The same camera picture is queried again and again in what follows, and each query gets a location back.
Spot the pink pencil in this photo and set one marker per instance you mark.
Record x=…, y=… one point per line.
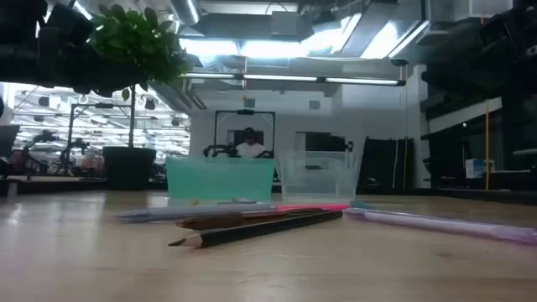
x=314, y=207

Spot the brown pen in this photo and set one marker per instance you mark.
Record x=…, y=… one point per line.
x=218, y=219

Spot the light blue pen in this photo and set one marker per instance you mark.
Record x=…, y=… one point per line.
x=189, y=211

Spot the lavender pen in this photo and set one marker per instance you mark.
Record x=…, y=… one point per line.
x=440, y=224

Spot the person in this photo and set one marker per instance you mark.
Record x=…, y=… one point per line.
x=250, y=149

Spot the clear plastic bin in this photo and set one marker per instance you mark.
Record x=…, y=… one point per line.
x=319, y=180

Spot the teal plastic bin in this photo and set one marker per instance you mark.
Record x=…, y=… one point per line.
x=218, y=180

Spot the long ceiling light bar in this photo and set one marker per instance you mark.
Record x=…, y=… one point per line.
x=277, y=78

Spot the black pencil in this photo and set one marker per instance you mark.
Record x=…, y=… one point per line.
x=260, y=228

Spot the black leaning panel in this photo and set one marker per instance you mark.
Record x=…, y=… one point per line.
x=382, y=163

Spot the green plant in black pot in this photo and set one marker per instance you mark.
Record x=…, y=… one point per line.
x=128, y=168

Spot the white box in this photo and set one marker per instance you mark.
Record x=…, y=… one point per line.
x=476, y=168

